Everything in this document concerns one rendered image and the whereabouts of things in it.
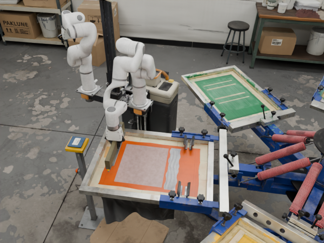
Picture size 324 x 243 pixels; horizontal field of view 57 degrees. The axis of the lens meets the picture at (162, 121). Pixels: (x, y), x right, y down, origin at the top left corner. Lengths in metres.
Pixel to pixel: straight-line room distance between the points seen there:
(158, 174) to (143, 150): 0.23
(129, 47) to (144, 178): 0.80
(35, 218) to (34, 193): 0.29
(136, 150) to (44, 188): 1.42
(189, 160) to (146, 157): 0.29
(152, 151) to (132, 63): 0.68
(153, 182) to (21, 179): 1.84
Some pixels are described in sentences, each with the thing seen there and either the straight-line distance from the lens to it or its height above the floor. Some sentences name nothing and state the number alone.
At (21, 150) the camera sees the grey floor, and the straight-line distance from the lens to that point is 3.73.
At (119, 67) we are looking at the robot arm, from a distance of 1.70.
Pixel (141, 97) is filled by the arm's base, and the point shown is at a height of 1.22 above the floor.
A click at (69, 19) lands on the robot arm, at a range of 2.07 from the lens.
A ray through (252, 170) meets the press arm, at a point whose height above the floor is 1.04.
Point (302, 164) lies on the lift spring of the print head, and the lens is 1.83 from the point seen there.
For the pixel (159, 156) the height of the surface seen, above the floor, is 0.95.
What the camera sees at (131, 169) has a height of 0.95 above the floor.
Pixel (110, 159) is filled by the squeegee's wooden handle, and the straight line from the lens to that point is 1.78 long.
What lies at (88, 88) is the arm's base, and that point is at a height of 1.17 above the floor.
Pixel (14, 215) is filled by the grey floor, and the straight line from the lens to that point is 3.16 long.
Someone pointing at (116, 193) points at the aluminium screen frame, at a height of 0.99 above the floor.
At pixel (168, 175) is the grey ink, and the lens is 1.91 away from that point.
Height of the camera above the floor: 2.43
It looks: 40 degrees down
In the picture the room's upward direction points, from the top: 1 degrees clockwise
